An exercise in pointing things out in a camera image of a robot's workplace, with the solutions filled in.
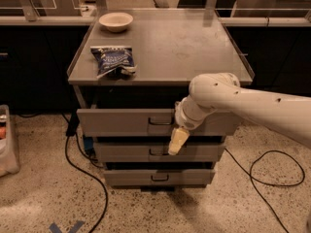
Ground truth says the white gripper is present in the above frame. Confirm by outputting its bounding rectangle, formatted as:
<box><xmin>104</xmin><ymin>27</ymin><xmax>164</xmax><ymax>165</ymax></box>
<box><xmin>168</xmin><ymin>95</ymin><xmax>216</xmax><ymax>155</ymax></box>

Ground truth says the grey top drawer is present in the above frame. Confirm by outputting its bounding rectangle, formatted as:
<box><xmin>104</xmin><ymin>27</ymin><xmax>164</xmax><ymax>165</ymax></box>
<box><xmin>77</xmin><ymin>109</ymin><xmax>241</xmax><ymax>137</ymax></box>

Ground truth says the grey drawer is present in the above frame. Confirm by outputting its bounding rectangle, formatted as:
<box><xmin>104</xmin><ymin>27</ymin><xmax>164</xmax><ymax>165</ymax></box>
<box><xmin>77</xmin><ymin>109</ymin><xmax>241</xmax><ymax>137</ymax></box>
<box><xmin>94</xmin><ymin>143</ymin><xmax>225</xmax><ymax>162</ymax></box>
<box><xmin>104</xmin><ymin>169</ymin><xmax>215</xmax><ymax>186</ymax></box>

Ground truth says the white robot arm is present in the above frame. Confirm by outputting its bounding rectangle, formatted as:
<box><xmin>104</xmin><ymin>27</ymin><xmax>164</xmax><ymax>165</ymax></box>
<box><xmin>168</xmin><ymin>73</ymin><xmax>311</xmax><ymax>155</ymax></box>

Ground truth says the grey bottom drawer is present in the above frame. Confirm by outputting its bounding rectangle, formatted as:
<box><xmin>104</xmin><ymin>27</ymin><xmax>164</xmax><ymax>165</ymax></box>
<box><xmin>104</xmin><ymin>169</ymin><xmax>215</xmax><ymax>186</ymax></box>

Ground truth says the grey middle drawer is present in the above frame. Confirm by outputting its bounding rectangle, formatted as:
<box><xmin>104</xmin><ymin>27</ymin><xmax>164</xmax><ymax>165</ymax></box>
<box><xmin>94</xmin><ymin>143</ymin><xmax>225</xmax><ymax>162</ymax></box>

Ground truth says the grey drawer cabinet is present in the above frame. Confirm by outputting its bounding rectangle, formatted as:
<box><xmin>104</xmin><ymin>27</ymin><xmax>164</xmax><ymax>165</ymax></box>
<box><xmin>69</xmin><ymin>9</ymin><xmax>254</xmax><ymax>179</ymax></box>

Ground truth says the blue power adapter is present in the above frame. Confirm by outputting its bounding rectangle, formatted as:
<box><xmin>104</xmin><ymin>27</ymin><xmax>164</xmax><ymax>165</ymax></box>
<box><xmin>83</xmin><ymin>136</ymin><xmax>94</xmax><ymax>152</ymax></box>

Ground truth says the blue chip bag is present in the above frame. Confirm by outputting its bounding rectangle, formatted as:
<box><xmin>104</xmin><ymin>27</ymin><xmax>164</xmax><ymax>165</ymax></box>
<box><xmin>90</xmin><ymin>46</ymin><xmax>137</xmax><ymax>79</ymax></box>

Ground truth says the white bowl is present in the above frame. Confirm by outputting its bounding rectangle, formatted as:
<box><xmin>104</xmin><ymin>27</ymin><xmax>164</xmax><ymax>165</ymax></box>
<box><xmin>99</xmin><ymin>13</ymin><xmax>133</xmax><ymax>33</ymax></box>

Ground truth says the clear plastic bin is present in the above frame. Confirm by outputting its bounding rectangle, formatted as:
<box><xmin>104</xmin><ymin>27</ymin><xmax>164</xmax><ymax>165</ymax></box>
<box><xmin>0</xmin><ymin>105</ymin><xmax>20</xmax><ymax>176</ymax></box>

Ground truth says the black floor cable right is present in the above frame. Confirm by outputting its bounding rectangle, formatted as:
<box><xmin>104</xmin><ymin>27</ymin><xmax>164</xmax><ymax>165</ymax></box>
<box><xmin>225</xmin><ymin>148</ymin><xmax>306</xmax><ymax>233</ymax></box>

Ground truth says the black floor cable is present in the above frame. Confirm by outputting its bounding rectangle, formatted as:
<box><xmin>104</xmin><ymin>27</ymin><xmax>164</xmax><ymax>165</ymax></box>
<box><xmin>225</xmin><ymin>148</ymin><xmax>306</xmax><ymax>233</ymax></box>
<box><xmin>61</xmin><ymin>113</ymin><xmax>109</xmax><ymax>233</ymax></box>

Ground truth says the black floor cable left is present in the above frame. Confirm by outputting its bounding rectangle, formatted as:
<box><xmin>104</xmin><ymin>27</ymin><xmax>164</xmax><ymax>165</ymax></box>
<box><xmin>61</xmin><ymin>113</ymin><xmax>109</xmax><ymax>233</ymax></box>

